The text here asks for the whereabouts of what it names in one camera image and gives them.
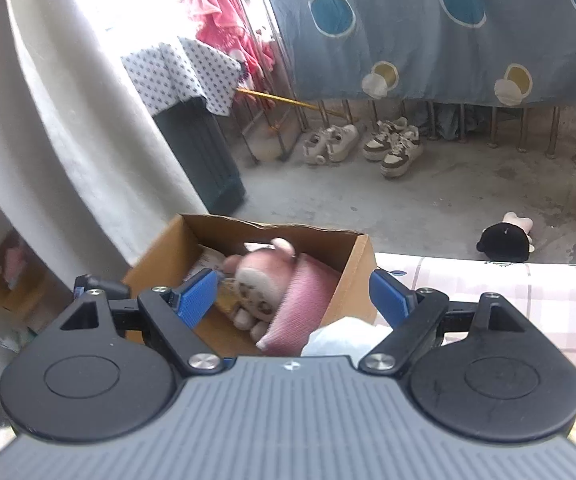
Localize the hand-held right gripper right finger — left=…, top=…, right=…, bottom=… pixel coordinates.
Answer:
left=360, top=269, right=526, bottom=376

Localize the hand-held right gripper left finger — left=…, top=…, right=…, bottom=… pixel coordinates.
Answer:
left=60, top=269, right=223, bottom=376

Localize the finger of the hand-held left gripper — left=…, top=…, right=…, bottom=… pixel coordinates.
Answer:
left=73, top=273, right=132, bottom=302

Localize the large cardboard box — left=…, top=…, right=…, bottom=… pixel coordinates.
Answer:
left=123, top=212, right=379, bottom=358

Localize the pink plush toy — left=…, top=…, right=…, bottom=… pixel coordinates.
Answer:
left=220, top=237, right=301, bottom=343

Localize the pink towel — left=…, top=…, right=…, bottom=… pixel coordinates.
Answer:
left=257, top=252, right=343, bottom=356

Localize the small cardboard box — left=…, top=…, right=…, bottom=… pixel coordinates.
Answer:
left=0, top=232, right=76, bottom=318

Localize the printed table cover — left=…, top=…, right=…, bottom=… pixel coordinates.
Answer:
left=375, top=252, right=576, bottom=376

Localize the black white plush toy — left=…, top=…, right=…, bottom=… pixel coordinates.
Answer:
left=476, top=212, right=536, bottom=263

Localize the white brown sneaker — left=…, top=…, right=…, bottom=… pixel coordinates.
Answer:
left=380, top=127, right=425, bottom=179
left=363, top=117, right=409, bottom=162

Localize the white curtain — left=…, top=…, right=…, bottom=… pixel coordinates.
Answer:
left=0, top=0, right=209, bottom=271

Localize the yellow stick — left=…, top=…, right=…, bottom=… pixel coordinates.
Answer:
left=235, top=87, right=349, bottom=121

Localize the metal balcony railing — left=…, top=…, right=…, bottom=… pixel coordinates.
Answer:
left=178, top=0, right=576, bottom=166

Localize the white star patterned cloth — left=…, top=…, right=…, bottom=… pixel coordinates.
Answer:
left=120, top=37, right=243, bottom=118

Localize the blue grey patterned blanket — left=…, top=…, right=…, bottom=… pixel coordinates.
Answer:
left=258, top=0, right=576, bottom=141

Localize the pink hanging dress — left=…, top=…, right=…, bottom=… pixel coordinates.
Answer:
left=183, top=0, right=276, bottom=91

